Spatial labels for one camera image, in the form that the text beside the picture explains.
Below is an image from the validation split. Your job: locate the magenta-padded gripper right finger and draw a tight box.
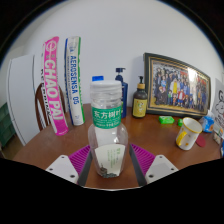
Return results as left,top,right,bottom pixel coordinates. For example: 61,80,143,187
128,143,179,187

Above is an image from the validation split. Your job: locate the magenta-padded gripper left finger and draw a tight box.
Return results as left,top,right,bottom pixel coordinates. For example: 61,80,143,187
45,143,94,187

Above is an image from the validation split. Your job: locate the clear green-labelled drink bottle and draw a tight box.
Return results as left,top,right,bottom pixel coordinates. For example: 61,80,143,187
87,79,130,179

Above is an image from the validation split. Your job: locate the flat round red coaster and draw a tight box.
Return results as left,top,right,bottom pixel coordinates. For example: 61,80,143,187
195,133,207,148

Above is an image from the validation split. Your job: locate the brown wooden chair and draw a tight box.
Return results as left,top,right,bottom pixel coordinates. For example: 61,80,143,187
34,82,68,132

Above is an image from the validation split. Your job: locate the amber yellow-labelled pump bottle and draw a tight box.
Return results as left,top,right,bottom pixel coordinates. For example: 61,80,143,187
131,75,148,119

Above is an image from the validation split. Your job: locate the green crate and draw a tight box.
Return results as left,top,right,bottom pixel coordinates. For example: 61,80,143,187
0,101,16,148

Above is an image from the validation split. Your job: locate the pink shuttlecock tube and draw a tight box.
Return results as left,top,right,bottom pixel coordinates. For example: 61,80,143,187
41,36,70,137

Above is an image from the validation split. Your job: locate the white cabinet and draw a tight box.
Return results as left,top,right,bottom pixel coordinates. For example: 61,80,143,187
5,54,44,147

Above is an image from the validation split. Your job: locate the dark blue pump bottle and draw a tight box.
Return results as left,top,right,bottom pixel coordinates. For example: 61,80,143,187
114,67,129,119

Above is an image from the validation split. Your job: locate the dark framed group photo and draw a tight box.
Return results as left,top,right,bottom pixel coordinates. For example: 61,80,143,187
143,52,212,118

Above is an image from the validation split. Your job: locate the white green-blue shuttlecock tube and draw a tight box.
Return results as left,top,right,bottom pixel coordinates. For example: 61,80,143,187
64,35,86,127

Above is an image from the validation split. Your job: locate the white paper gift bag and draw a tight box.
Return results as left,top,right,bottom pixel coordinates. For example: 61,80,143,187
213,78,224,134

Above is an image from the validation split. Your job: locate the white mug with yellow handle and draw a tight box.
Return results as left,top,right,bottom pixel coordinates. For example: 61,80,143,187
175,116,203,151

